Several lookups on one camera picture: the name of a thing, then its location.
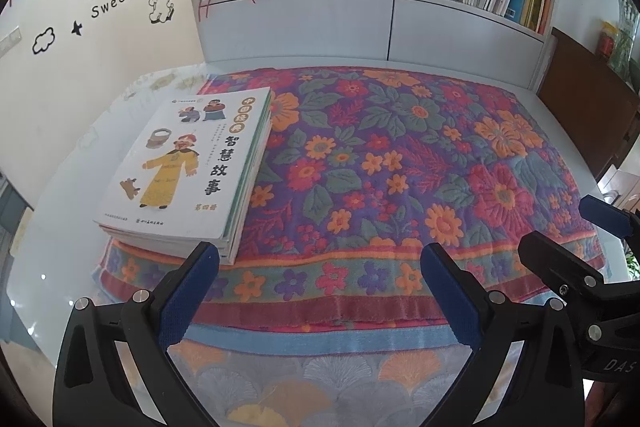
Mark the floral blanket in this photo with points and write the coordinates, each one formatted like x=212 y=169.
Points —
x=400 y=182

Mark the glass vase with plant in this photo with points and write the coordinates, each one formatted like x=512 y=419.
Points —
x=627 y=37

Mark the stack of children's books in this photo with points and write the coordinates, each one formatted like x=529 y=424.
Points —
x=190 y=147

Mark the brown wooden cabinet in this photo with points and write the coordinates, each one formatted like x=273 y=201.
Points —
x=585 y=107

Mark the fan pattern tablecloth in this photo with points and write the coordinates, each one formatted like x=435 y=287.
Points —
x=325 y=382

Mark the small black cloud wall sticker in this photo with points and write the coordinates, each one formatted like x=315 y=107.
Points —
x=44 y=42

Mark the yellow jar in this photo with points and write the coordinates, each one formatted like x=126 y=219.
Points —
x=607 y=42

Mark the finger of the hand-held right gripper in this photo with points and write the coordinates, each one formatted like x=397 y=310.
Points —
x=605 y=214
x=570 y=274

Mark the white wall switch row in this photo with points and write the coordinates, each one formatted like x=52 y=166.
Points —
x=9 y=44

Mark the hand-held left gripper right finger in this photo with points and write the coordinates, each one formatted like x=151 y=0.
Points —
x=450 y=302

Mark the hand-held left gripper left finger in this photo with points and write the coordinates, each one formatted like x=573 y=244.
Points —
x=187 y=302

